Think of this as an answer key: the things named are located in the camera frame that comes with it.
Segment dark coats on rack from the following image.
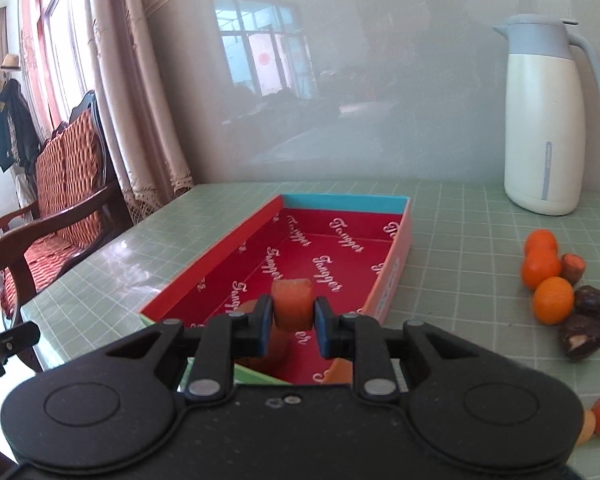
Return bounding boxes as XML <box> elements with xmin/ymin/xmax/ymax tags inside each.
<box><xmin>0</xmin><ymin>79</ymin><xmax>41</xmax><ymax>176</ymax></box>

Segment wooden chair red cushion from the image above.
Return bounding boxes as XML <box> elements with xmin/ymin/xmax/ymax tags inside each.
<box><xmin>0</xmin><ymin>91</ymin><xmax>132</xmax><ymax>330</ymax></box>

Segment dark chestnut front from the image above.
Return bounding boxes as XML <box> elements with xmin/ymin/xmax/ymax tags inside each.
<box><xmin>558</xmin><ymin>314</ymin><xmax>600</xmax><ymax>362</ymax></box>

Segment small carrot piece back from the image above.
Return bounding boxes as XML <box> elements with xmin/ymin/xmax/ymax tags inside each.
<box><xmin>560</xmin><ymin>252</ymin><xmax>586</xmax><ymax>285</ymax></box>

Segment colourful cardboard box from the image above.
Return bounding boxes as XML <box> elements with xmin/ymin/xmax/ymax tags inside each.
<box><xmin>139</xmin><ymin>193</ymin><xmax>413</xmax><ymax>387</ymax></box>

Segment cream thermos jug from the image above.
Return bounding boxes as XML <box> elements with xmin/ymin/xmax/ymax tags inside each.
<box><xmin>493</xmin><ymin>14</ymin><xmax>600</xmax><ymax>217</ymax></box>

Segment beige lace curtain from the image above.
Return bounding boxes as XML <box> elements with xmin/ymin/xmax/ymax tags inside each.
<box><xmin>19</xmin><ymin>0</ymin><xmax>195</xmax><ymax>226</ymax></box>

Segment tan longan fruit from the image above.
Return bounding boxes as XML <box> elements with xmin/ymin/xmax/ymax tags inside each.
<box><xmin>576</xmin><ymin>410</ymin><xmax>596</xmax><ymax>446</ymax></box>

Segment orange tangerine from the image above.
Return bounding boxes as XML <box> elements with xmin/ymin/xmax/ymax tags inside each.
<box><xmin>532</xmin><ymin>276</ymin><xmax>574</xmax><ymax>325</ymax></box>
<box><xmin>520</xmin><ymin>247</ymin><xmax>562</xmax><ymax>290</ymax></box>
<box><xmin>524</xmin><ymin>229</ymin><xmax>558</xmax><ymax>255</ymax></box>

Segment straw hat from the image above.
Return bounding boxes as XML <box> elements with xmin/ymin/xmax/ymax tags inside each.
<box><xmin>0</xmin><ymin>53</ymin><xmax>21</xmax><ymax>73</ymax></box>

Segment brown kiwi fruit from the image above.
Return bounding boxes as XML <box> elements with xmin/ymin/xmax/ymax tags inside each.
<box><xmin>230</xmin><ymin>295</ymin><xmax>294</xmax><ymax>376</ymax></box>

